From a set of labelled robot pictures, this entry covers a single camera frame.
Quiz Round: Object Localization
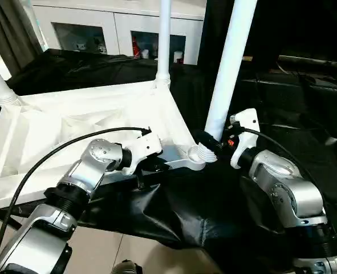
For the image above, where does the white plastic table top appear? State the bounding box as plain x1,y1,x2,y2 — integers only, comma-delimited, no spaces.
0,79,220,213

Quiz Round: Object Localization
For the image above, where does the black mat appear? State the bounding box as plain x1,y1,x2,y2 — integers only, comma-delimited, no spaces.
0,49,337,274

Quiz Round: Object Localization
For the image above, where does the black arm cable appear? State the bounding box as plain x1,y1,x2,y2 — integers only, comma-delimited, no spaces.
239,128,337,252
0,127,153,274

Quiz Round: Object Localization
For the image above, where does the black left robot foot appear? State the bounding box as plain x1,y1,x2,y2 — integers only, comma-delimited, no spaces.
111,260,143,274

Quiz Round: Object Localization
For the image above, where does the white cabinet with glass doors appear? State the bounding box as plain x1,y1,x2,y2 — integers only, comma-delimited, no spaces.
30,0,208,65

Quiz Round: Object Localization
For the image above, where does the grey window curtain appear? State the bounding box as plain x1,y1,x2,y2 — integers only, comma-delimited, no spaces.
0,0,43,75

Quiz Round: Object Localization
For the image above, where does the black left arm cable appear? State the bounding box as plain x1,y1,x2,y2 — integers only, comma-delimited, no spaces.
0,127,153,274

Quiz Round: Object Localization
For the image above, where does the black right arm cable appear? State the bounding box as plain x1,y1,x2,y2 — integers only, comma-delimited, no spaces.
239,128,337,252

